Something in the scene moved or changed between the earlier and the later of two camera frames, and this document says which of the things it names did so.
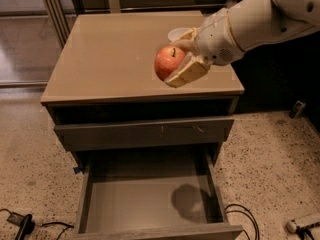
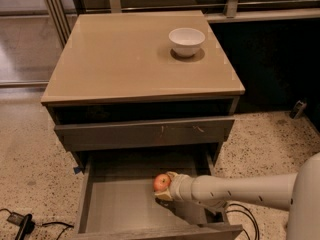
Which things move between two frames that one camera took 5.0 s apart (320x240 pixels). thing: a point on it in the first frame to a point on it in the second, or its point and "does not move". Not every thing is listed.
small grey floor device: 298,107 does not move
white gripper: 216,41 to 181,186
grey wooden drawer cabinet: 106,99 does not move
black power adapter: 25,223 does not move
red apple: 167,59 to 161,182
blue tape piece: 76,170 does not move
